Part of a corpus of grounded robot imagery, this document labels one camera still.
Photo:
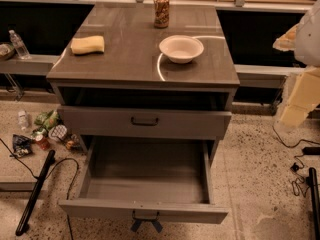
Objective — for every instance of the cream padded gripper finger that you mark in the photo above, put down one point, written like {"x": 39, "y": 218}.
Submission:
{"x": 304, "y": 98}

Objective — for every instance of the yellow green sponge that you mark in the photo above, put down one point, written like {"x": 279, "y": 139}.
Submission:
{"x": 86, "y": 45}

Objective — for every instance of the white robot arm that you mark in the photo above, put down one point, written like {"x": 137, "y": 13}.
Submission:
{"x": 304, "y": 40}

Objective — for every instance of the open lower grey drawer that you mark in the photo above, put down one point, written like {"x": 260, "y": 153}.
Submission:
{"x": 162, "y": 180}

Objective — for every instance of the grey drawer cabinet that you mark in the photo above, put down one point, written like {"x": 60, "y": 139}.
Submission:
{"x": 134, "y": 73}

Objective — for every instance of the black bar right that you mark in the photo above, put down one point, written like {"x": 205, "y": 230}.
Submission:
{"x": 313, "y": 184}

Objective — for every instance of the white paper bowl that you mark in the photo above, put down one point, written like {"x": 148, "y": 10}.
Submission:
{"x": 181, "y": 49}

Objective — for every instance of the small brown snack item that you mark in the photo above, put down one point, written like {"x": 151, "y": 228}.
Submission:
{"x": 73, "y": 143}

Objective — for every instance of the white checkered cup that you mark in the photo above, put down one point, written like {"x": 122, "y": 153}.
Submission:
{"x": 58, "y": 133}

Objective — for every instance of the green snack bag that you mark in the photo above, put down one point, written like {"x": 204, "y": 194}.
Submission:
{"x": 48, "y": 120}

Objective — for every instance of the black floor bar left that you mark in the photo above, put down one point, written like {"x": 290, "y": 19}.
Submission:
{"x": 23, "y": 223}

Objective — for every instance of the red soda can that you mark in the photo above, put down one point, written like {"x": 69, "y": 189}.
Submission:
{"x": 42, "y": 142}

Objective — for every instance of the small bottle on floor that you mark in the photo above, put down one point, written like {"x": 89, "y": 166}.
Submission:
{"x": 23, "y": 119}

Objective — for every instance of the clear plastic water bottle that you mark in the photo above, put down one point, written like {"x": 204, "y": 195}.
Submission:
{"x": 19, "y": 45}

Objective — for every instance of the dark blue chip bag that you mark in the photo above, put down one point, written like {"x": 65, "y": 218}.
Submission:
{"x": 21, "y": 145}

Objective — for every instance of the bowl on left shelf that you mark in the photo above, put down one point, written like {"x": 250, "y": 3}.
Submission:
{"x": 6, "y": 51}

